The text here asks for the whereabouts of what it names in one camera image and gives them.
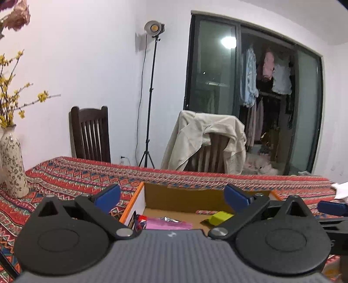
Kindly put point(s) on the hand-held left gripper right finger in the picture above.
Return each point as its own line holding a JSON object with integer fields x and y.
{"x": 236, "y": 196}

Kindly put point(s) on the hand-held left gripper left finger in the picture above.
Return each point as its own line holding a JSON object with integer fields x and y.
{"x": 108, "y": 194}

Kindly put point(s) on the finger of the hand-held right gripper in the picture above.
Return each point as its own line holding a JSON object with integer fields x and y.
{"x": 337, "y": 223}
{"x": 334, "y": 209}

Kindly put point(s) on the green snack packet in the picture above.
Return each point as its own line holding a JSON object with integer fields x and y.
{"x": 220, "y": 217}

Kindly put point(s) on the red patterned snack bar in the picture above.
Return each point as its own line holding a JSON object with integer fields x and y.
{"x": 206, "y": 211}

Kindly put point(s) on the red snack packet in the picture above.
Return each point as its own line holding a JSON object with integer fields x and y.
{"x": 140, "y": 219}

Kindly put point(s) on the orange cardboard box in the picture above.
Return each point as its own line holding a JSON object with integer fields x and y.
{"x": 176, "y": 198}

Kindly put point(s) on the silver snack packet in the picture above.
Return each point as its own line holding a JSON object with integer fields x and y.
{"x": 170, "y": 218}

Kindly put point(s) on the pink snack packet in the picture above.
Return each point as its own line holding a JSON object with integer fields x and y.
{"x": 168, "y": 225}

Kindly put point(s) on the purple tissue pack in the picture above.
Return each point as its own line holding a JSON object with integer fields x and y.
{"x": 341, "y": 190}

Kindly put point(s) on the white fluffy floor cloth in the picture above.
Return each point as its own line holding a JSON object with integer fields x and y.
{"x": 261, "y": 163}

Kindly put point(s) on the brown wooden chair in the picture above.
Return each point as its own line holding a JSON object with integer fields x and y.
{"x": 212, "y": 155}

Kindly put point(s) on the beige jacket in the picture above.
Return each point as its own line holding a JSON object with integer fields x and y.
{"x": 190, "y": 136}

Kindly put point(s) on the dark wooden chair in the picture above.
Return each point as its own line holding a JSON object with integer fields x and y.
{"x": 91, "y": 114}

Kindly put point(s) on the white floral vase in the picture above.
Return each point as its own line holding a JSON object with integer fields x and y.
{"x": 12, "y": 168}

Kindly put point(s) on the blue hanging shirt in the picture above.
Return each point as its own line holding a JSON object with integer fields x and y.
{"x": 250, "y": 79}

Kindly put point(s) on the white hanging top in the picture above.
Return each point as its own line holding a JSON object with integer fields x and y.
{"x": 282, "y": 79}

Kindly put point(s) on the yellow flower branches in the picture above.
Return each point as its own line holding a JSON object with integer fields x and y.
{"x": 4, "y": 121}

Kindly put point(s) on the sliding glass door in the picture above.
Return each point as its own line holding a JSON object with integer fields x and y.
{"x": 212, "y": 68}

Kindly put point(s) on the pink hanging garment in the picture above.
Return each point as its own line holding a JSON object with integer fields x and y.
{"x": 268, "y": 66}

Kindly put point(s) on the studio light on stand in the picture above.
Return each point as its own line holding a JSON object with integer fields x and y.
{"x": 152, "y": 27}

